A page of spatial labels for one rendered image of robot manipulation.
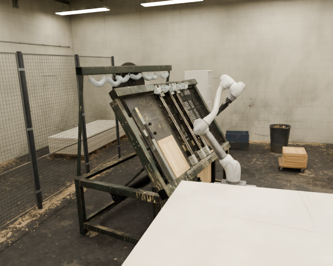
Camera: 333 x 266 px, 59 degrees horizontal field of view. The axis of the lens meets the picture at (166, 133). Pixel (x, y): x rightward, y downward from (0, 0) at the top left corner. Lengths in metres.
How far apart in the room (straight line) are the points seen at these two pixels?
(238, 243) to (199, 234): 0.10
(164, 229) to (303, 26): 8.12
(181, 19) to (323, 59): 3.92
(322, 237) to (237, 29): 8.04
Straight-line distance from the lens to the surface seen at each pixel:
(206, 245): 0.74
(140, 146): 3.19
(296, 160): 6.41
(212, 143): 3.42
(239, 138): 7.79
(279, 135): 7.65
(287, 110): 8.70
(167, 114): 3.89
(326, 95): 8.77
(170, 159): 3.54
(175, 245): 0.74
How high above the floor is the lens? 2.16
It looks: 13 degrees down
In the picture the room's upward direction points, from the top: 2 degrees counter-clockwise
